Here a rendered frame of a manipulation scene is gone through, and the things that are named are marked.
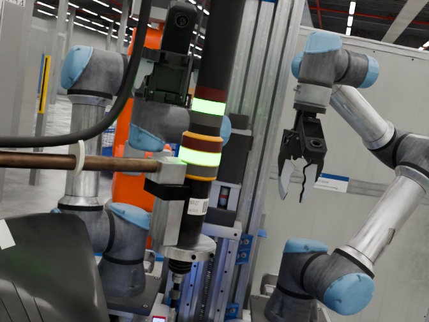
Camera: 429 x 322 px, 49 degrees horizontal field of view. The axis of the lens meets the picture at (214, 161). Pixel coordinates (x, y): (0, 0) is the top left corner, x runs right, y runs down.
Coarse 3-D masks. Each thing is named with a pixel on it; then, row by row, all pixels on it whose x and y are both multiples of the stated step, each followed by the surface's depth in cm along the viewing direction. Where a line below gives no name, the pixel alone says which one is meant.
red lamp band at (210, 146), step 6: (186, 138) 48; (192, 138) 47; (186, 144) 48; (192, 144) 48; (198, 144) 47; (204, 144) 47; (210, 144) 48; (216, 144) 48; (222, 144) 49; (198, 150) 47; (204, 150) 47; (210, 150) 48; (216, 150) 48
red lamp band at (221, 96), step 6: (198, 90) 48; (204, 90) 47; (210, 90) 47; (216, 90) 47; (222, 90) 47; (198, 96) 48; (204, 96) 47; (210, 96) 47; (216, 96) 47; (222, 96) 48
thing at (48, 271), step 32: (32, 224) 54; (64, 224) 58; (0, 256) 50; (32, 256) 52; (64, 256) 55; (0, 288) 48; (32, 288) 50; (64, 288) 52; (96, 288) 55; (0, 320) 47; (32, 320) 48; (64, 320) 50; (96, 320) 53
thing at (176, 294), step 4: (176, 284) 51; (172, 288) 52; (176, 288) 52; (172, 292) 51; (176, 292) 51; (172, 296) 52; (176, 296) 52; (172, 300) 52; (172, 304) 52; (172, 308) 52; (172, 312) 52; (168, 316) 52; (172, 316) 52; (168, 320) 52; (172, 320) 52
